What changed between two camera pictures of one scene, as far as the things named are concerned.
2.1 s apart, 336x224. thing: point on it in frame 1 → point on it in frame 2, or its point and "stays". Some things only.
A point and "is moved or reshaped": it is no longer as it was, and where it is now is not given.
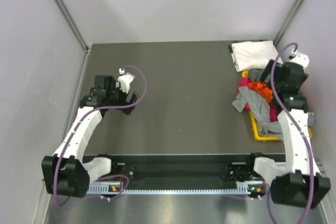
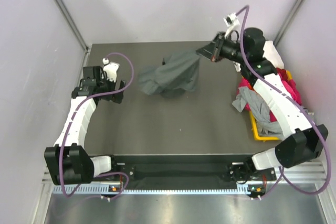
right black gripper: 266,71 → 210,50
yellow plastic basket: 259,136 stays
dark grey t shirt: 254,75 is moved or reshaped
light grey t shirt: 260,108 stays
